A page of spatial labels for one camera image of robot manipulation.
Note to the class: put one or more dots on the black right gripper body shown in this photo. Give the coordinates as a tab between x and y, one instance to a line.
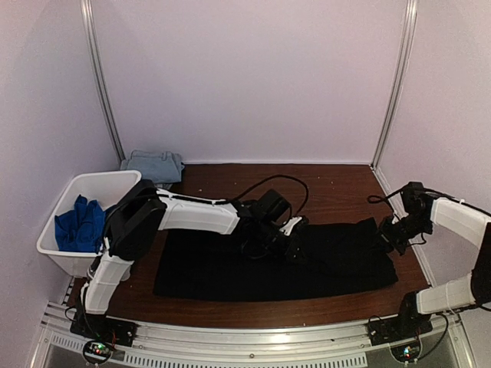
397	236

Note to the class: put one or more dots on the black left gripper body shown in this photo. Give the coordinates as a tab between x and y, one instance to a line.
266	238

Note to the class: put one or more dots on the black garment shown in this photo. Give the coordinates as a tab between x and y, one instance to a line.
340	259

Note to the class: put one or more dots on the light blue denim skirt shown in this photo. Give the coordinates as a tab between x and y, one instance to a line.
160	167

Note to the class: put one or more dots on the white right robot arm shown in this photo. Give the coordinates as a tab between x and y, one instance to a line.
468	225

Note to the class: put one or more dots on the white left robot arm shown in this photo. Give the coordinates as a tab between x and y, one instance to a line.
133	223

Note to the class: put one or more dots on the white plastic laundry bin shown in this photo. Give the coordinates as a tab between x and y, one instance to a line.
108	188

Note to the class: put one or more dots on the folded grey button shirt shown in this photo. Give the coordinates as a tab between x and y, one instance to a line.
166	186

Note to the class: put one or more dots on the blue garment in bin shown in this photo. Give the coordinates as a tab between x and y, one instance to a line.
81	229

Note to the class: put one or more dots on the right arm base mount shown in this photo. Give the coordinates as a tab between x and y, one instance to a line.
403	332

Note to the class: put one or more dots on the front aluminium rail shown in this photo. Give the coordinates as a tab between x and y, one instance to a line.
336	345

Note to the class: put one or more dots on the right aluminium frame post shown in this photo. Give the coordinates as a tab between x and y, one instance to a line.
406	44

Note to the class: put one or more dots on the aluminium frame post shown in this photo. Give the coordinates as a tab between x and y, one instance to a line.
406	44
87	14

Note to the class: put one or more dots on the left aluminium frame post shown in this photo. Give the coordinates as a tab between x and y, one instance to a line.
87	14

